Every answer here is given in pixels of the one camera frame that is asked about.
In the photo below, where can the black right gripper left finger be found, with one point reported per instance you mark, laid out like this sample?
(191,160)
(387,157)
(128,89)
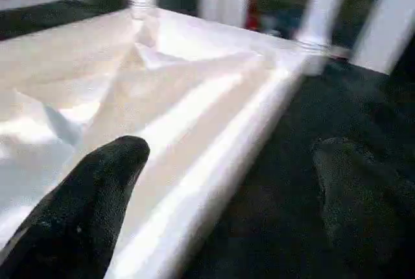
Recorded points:
(78,220)

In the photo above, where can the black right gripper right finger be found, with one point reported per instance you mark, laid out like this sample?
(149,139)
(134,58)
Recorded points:
(363,207)

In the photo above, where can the black work mat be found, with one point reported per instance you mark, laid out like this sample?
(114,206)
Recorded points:
(285,181)

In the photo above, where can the white glass-door cabinet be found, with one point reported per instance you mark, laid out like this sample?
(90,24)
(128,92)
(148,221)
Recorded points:
(292,0)

